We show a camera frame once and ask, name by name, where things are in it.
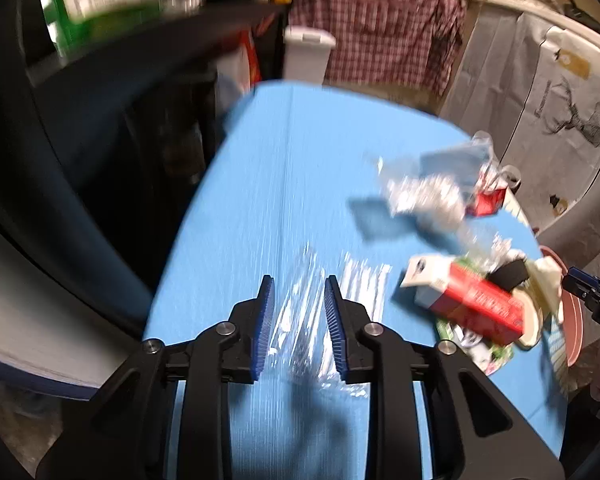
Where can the green panda print packet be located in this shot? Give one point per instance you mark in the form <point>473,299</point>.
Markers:
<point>480,355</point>

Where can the white jar lid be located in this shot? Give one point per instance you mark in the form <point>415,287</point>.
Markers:
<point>530,320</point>

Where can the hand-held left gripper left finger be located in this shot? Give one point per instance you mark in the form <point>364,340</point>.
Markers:
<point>262,330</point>

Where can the red and white carton box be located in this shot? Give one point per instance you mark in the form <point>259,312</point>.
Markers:
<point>472,295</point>

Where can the clear plastic film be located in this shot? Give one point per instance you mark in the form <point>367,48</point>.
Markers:
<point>300,320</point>

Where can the deer print cloth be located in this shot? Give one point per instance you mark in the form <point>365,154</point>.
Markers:
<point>545,110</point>

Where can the crumpled white paper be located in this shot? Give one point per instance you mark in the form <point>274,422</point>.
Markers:
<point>547,275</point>

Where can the white plastic bin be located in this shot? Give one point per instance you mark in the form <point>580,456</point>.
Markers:
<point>305,55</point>

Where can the red round stool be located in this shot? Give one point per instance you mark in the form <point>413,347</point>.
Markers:
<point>572,320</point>

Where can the black shelf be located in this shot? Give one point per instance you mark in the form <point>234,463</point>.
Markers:
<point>105,125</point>

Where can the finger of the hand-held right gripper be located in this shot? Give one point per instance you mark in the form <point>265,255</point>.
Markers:
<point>577,280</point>

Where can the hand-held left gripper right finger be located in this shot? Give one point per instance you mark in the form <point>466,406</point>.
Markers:
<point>336,332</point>

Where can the black flat object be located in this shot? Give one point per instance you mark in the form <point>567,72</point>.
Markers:
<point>507,274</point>

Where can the red plaid shirt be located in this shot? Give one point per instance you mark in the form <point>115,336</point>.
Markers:
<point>380,25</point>

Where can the crumpled clear plastic bag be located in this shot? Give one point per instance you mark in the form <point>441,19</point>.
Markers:
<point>472,152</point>

